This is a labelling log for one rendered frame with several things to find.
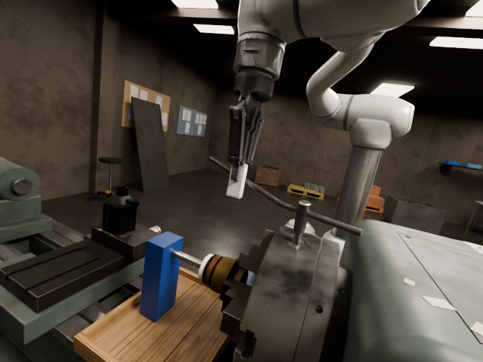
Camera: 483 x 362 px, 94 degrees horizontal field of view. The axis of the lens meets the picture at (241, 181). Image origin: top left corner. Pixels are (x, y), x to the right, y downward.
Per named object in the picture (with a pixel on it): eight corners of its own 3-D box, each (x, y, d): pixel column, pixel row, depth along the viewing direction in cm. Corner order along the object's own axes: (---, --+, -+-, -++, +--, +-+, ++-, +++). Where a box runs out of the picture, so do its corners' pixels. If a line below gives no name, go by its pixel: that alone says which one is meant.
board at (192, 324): (248, 309, 74) (250, 299, 73) (175, 433, 41) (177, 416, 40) (175, 274, 85) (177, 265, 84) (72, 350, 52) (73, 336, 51)
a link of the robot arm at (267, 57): (229, 32, 39) (223, 67, 40) (279, 31, 36) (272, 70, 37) (247, 56, 48) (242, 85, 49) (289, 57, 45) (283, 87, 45)
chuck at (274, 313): (302, 307, 67) (327, 214, 55) (269, 444, 39) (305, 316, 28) (274, 294, 70) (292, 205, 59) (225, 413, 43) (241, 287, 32)
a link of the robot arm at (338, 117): (314, 85, 84) (353, 86, 76) (325, 103, 99) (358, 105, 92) (305, 120, 85) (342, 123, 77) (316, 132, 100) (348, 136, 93)
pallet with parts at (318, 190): (322, 195, 741) (325, 185, 735) (324, 200, 668) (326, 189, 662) (288, 187, 769) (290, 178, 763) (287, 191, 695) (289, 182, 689)
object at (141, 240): (156, 248, 81) (157, 235, 80) (132, 261, 71) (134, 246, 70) (116, 230, 88) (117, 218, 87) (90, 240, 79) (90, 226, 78)
